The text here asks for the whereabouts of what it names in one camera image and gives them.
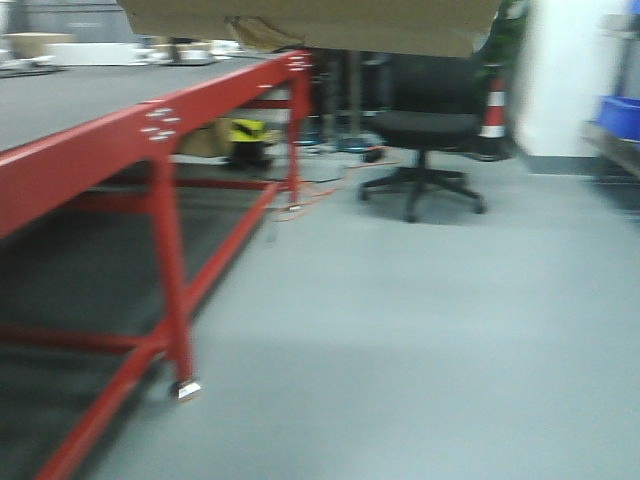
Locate orange white traffic cone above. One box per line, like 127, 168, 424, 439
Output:
479, 77, 506, 140

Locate large brown cardboard box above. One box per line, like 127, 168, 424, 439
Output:
119, 1, 500, 57

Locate black office chair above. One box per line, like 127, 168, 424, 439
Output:
358, 54, 486, 223

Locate red metal workbench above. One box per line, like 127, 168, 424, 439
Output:
1, 49, 312, 479

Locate yellow black device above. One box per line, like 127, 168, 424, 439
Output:
225, 118, 274, 171

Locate white boxes on bench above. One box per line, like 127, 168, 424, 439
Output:
1, 32, 236, 71

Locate stainless steel shelf rack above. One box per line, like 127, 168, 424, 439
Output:
582, 9, 639, 181

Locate torn clear packing tape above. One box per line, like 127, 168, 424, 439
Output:
224, 16, 304, 52

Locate green plant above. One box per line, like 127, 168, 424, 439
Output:
473, 1, 530, 79

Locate blue plastic bin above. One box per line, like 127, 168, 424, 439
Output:
595, 95, 640, 141

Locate orange cable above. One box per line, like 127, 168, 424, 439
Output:
272, 157, 401, 224

